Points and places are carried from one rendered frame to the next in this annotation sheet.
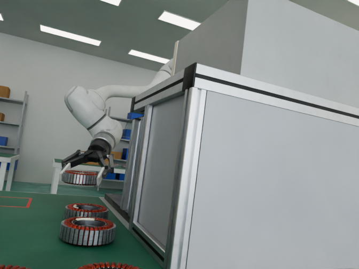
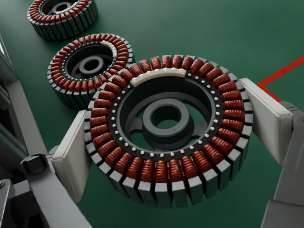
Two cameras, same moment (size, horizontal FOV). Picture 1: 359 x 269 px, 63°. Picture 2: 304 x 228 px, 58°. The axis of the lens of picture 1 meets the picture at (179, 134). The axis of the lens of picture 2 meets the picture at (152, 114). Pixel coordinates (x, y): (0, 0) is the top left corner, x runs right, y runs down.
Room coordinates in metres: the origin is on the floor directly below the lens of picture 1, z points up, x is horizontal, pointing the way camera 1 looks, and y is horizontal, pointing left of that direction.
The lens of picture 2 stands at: (1.07, 0.30, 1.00)
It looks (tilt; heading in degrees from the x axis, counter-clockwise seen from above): 51 degrees down; 185
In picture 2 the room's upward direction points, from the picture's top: 16 degrees counter-clockwise
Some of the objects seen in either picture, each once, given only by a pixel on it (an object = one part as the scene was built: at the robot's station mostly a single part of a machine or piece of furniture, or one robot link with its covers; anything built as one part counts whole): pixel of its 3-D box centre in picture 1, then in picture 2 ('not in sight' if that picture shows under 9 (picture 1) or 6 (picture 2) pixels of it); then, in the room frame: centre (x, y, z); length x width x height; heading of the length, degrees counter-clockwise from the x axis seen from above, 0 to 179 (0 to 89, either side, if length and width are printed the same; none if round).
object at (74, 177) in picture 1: (80, 177); (167, 122); (0.96, 0.30, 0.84); 0.11 x 0.11 x 0.04
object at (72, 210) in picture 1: (86, 213); (93, 68); (0.80, 0.22, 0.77); 0.11 x 0.11 x 0.04
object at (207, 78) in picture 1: (263, 117); not in sight; (0.84, -0.24, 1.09); 0.68 x 0.44 x 0.05; 113
